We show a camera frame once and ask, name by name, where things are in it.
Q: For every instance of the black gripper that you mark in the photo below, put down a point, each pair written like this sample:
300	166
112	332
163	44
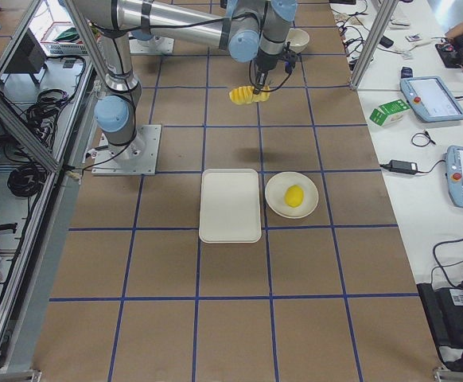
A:
262	66

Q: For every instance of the yellow spiral bread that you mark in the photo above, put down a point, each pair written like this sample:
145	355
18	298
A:
244	95

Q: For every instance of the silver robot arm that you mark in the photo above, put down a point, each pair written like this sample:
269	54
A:
253	32
145	39

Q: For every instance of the white round plate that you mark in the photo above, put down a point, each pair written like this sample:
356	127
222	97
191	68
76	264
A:
276	188

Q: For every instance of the white bowl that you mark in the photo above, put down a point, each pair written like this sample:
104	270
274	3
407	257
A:
297	40

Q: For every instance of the yellow lemon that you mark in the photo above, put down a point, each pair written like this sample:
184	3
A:
294	196

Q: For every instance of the green white carton box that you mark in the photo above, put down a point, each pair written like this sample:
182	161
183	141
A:
388	113

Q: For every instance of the white rectangular tray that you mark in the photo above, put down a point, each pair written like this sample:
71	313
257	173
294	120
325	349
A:
229	206

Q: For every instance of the black power adapter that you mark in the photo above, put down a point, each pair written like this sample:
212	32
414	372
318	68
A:
405	167

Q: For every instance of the upper blue teach pendant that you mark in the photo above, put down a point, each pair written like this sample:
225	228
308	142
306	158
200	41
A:
430	99

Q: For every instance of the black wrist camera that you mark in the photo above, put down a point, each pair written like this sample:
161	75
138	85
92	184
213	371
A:
290	59

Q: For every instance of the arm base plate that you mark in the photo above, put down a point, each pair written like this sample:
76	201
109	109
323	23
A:
139	158
157	46

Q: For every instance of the aluminium frame post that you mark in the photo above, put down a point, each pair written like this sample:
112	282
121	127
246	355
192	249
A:
379	26

